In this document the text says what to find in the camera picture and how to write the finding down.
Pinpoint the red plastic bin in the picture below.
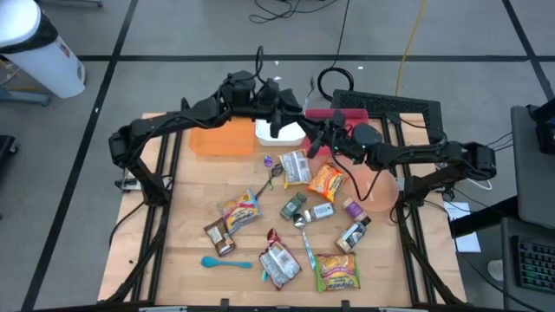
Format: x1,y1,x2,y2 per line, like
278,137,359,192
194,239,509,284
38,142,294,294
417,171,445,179
302,107,369,156

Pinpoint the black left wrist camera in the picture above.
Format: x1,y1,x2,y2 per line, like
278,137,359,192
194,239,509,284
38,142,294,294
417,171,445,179
255,77,281,107

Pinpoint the black coiled floor cable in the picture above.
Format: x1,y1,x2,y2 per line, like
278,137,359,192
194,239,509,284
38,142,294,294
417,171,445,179
317,0,356,102

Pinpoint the purple label spice jar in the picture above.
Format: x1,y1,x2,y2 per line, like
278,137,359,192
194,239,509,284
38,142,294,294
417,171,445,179
341,197,369,223

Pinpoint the green spice jar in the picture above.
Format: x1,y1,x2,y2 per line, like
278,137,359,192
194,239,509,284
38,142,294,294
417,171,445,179
279,192,308,221

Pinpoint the teal silicone spoon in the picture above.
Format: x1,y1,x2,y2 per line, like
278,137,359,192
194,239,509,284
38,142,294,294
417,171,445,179
200,255,253,270

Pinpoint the white cable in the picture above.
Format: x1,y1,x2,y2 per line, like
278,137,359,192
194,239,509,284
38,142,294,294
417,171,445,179
466,175,494,192

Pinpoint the white computer mouse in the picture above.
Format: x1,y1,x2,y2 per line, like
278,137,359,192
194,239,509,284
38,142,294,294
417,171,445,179
486,258,506,283

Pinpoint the white trash can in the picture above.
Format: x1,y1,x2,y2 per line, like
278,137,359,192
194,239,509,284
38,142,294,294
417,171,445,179
0,0,87,100

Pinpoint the orange ramen packet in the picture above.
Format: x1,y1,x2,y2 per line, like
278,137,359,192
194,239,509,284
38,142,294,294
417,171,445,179
306,162,349,205

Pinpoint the dark desk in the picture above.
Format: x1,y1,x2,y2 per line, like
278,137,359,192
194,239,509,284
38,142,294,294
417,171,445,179
500,216,555,312

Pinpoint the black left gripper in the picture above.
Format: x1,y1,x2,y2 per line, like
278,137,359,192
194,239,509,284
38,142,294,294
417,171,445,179
270,88,324,140

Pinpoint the black cap spice jar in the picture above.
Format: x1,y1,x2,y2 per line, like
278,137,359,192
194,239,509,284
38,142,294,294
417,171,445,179
334,216,373,255

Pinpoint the white plastic bin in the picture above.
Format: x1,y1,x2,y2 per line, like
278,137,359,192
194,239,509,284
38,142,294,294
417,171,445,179
254,119,307,147

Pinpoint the yellow cable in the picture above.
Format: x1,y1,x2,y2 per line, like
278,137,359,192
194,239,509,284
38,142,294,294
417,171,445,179
394,0,428,97

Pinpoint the black keyboard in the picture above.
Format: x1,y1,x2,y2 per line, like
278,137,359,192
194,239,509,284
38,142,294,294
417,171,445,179
514,236,555,296

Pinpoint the translucent orange bowl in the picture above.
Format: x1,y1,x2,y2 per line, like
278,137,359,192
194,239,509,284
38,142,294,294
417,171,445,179
349,166,400,213

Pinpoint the orange plastic bin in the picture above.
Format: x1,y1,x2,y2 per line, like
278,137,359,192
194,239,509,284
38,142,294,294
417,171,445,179
188,116,257,157

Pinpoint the black desktop device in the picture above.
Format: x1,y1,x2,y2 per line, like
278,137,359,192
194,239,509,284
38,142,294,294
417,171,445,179
526,98,555,156

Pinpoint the grey stand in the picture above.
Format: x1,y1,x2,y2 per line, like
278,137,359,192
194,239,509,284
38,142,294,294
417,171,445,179
0,86,51,107
38,0,105,9

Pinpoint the red and white ramen packet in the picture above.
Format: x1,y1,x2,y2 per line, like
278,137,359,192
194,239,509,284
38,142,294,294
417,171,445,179
258,228,303,291

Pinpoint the white label spice jar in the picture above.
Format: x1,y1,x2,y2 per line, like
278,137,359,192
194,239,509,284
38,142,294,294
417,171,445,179
302,201,336,224

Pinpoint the yellow and green ramen packet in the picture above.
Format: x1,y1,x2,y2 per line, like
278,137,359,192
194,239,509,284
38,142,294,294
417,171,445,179
314,252,362,293

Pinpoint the white paper sheet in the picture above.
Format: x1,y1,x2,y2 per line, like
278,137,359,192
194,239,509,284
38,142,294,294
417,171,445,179
443,201,482,254

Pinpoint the black table frame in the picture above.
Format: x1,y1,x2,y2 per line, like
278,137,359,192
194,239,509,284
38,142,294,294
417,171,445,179
97,101,469,312

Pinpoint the iridescent spoon green handle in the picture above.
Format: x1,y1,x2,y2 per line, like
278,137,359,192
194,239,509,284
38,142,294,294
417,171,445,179
263,155,275,192

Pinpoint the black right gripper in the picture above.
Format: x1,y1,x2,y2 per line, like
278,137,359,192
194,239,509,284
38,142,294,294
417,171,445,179
306,123,355,159

